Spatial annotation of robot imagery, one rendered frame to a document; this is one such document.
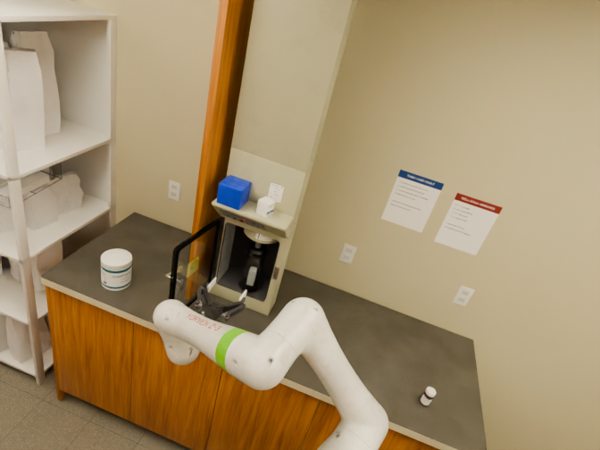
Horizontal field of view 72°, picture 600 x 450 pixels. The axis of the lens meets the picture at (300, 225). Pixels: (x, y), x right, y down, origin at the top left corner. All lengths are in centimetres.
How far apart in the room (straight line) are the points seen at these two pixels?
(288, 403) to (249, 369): 94
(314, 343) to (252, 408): 101
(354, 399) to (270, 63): 113
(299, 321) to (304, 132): 75
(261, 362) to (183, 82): 155
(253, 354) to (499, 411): 205
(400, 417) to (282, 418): 53
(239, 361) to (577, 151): 159
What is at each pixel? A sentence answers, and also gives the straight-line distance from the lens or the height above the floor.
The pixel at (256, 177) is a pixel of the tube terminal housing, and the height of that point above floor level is 162.
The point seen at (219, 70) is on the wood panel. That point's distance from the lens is 154.
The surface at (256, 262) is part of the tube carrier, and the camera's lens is 191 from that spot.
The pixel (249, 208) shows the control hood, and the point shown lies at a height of 151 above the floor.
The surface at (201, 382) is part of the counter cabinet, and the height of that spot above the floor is 66.
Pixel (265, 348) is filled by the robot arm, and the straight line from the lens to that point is 105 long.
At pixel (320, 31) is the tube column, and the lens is 150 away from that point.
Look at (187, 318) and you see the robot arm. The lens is 128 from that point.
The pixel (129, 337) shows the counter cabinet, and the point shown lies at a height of 75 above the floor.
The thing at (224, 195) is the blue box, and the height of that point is 155.
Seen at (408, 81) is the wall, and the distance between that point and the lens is 191.
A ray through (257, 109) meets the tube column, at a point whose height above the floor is 189.
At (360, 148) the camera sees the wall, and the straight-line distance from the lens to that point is 199.
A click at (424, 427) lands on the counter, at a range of 192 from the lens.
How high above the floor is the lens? 234
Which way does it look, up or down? 30 degrees down
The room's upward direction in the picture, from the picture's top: 16 degrees clockwise
